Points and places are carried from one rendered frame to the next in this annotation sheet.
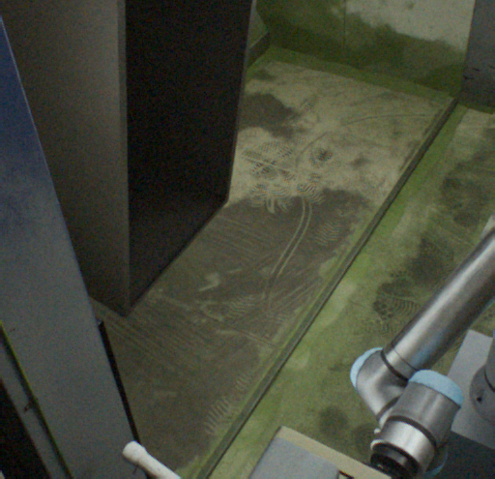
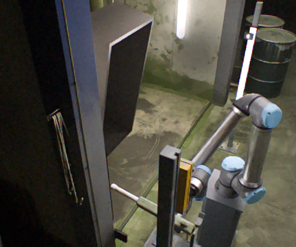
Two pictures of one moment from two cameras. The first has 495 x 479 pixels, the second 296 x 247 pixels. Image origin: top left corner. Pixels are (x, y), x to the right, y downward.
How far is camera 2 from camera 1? 0.54 m
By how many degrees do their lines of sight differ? 8
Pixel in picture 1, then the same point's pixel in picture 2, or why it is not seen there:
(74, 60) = not seen: hidden behind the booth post
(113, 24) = (106, 64)
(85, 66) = not seen: hidden behind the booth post
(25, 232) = (92, 113)
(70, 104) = not seen: hidden behind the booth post
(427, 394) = (200, 170)
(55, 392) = (93, 165)
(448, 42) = (207, 81)
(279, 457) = (167, 148)
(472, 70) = (215, 91)
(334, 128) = (167, 110)
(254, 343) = (140, 182)
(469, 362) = (214, 178)
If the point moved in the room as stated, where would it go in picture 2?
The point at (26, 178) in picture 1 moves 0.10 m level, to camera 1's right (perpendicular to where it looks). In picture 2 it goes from (94, 97) to (116, 96)
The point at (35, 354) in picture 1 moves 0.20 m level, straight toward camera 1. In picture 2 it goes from (90, 151) to (107, 176)
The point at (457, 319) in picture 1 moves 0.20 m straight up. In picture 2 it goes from (209, 151) to (214, 123)
